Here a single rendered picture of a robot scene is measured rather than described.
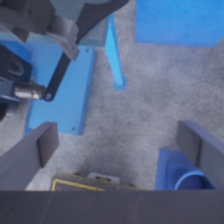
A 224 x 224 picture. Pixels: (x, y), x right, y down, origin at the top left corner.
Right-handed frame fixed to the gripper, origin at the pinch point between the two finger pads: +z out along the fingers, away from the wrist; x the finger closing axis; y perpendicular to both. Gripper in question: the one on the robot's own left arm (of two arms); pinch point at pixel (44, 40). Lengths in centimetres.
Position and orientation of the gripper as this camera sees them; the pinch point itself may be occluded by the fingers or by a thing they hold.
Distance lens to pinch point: 39.6
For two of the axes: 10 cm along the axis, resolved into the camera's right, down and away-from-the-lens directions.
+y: 3.8, -9.2, 0.7
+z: 1.3, 1.3, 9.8
